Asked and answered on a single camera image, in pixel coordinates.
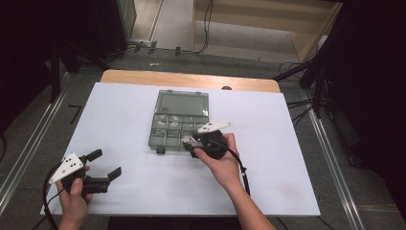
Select person's left hand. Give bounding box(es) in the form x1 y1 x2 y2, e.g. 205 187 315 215
56 177 94 225

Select white table mat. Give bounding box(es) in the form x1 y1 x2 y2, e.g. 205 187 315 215
40 81 322 218

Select dark cabinet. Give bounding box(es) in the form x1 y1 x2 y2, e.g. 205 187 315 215
92 0 138 59

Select black floor cables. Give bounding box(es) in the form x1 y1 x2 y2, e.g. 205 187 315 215
277 60 320 130

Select person's right hand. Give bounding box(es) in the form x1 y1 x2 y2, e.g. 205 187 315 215
193 132 244 193

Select right hand-held gripper cable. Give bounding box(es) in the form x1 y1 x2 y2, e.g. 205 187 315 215
223 145 252 196

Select transparent grey compartment box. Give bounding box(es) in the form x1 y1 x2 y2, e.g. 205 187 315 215
147 89 211 156

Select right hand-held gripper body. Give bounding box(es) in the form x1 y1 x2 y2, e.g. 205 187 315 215
180 121 233 160

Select black hanging cable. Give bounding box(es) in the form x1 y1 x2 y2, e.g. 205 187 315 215
195 0 211 55
204 0 214 49

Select black metal stand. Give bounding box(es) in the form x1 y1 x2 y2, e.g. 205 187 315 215
47 37 111 104

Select hand-held gripper cable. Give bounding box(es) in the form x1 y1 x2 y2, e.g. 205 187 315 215
223 145 252 196
42 162 66 230

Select left hand-held gripper cable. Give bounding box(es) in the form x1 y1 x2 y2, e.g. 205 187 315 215
42 162 66 230

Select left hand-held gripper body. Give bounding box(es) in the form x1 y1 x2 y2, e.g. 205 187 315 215
48 151 111 196

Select black curtain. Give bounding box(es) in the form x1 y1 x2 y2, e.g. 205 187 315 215
314 0 406 221
0 0 97 135

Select aluminium floor rail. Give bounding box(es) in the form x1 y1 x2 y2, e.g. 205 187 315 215
301 90 367 230
0 72 72 210

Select wooden shelf unit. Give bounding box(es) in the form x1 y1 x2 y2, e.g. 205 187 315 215
191 0 345 63

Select black tripod stand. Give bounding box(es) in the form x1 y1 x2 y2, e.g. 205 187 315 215
272 47 329 120

